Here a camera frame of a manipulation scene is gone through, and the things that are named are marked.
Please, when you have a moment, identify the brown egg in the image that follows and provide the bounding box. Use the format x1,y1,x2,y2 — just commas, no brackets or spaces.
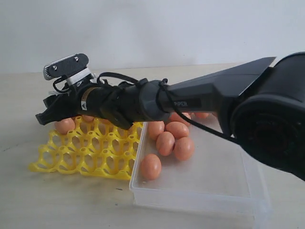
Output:
140,154,162,180
165,121,189,139
101,119,111,125
54,118,75,135
156,131,175,156
82,115,95,123
173,137,194,161
148,121,165,140
169,112,193,127
194,112,209,119

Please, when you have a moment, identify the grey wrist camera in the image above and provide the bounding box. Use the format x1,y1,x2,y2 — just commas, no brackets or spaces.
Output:
43,53,89,81

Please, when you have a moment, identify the clear plastic container box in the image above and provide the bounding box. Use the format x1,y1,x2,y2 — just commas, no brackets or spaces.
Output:
129,124,272,229

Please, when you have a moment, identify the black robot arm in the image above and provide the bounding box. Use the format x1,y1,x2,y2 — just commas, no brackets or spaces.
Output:
36,52,305,179

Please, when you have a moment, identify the yellow plastic egg tray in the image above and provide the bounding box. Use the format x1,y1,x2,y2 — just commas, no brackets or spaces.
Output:
28,116,143,180

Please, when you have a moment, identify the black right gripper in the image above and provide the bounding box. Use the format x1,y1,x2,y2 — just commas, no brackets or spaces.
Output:
35,83,119,125

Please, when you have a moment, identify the black cable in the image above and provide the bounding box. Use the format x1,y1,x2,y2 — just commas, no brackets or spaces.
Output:
52,71,239,141

